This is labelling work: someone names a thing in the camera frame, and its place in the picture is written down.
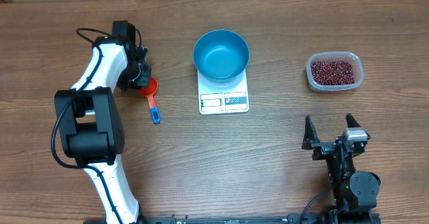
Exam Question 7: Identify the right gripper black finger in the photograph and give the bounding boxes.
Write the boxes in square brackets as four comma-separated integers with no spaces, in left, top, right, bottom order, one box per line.
[346,113,360,128]
[302,115,320,150]

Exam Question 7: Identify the orange measuring scoop blue handle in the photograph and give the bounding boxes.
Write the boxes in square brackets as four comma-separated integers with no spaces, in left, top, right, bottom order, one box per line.
[139,76,161,125]

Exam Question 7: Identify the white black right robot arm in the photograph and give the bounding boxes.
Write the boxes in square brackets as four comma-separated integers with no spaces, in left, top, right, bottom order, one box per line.
[299,113,381,223]

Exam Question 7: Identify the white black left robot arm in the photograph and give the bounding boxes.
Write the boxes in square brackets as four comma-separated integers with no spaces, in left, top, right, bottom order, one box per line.
[51,21,151,223]

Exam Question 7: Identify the white digital kitchen scale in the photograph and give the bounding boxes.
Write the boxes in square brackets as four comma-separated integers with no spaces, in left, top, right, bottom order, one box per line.
[197,70,249,115]

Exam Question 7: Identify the blue plastic bowl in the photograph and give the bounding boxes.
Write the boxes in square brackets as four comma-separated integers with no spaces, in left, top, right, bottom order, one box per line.
[192,29,250,82]

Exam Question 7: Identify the clear plastic food container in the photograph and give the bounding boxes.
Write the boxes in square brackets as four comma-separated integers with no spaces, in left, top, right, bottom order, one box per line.
[306,51,364,93]

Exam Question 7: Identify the red adzuki beans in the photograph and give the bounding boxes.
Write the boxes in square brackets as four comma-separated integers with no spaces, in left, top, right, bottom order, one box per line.
[310,61,355,85]

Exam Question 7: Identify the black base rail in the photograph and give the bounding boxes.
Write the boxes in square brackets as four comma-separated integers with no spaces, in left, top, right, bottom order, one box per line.
[141,213,381,224]

